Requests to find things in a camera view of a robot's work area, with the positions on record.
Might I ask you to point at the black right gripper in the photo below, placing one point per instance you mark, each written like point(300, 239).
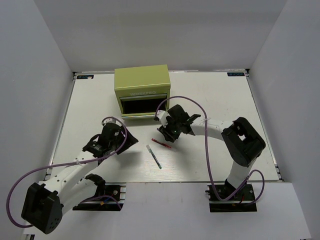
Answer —
point(169, 137)

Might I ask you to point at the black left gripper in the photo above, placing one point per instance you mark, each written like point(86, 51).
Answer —
point(130, 140)

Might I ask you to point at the red gel pen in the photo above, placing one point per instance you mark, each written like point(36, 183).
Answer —
point(161, 143)

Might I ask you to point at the green gel pen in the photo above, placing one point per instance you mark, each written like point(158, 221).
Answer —
point(153, 156)

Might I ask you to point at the green metal drawer chest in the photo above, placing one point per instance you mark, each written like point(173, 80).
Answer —
point(140, 91)

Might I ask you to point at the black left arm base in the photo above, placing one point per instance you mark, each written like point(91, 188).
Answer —
point(111, 200)

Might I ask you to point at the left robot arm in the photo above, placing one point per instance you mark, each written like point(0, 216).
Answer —
point(46, 202)

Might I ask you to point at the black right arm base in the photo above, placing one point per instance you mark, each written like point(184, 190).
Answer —
point(240, 203)

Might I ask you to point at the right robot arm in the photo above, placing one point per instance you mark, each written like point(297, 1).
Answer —
point(243, 142)

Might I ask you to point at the blue label sticker left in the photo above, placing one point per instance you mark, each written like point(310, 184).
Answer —
point(85, 77)

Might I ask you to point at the blue label sticker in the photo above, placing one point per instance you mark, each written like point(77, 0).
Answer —
point(85, 77)
point(236, 74)

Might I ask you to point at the blue label sticker right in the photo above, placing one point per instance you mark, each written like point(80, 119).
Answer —
point(236, 74)

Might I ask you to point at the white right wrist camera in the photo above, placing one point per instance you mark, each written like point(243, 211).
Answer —
point(161, 116)

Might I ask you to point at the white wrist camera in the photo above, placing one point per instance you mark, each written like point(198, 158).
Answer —
point(161, 116)
point(108, 121)

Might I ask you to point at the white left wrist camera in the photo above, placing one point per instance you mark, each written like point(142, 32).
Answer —
point(108, 121)

